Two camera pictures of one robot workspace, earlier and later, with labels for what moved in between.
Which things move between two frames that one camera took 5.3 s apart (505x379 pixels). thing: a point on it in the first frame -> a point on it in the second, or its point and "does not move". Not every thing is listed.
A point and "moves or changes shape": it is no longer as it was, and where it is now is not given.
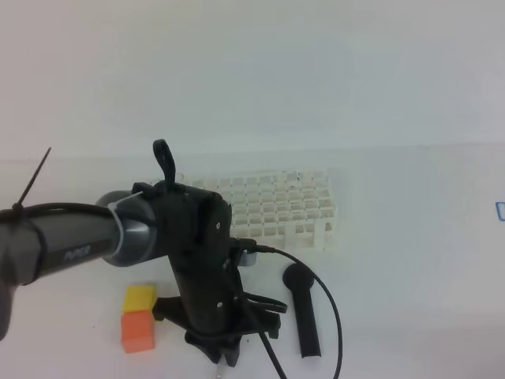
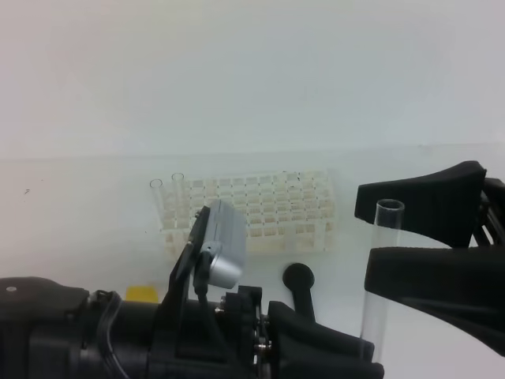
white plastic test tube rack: (288, 208) does not move
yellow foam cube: (140, 298) does not move
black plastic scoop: (300, 279) does not move
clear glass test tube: (220, 365) moves or changes shape
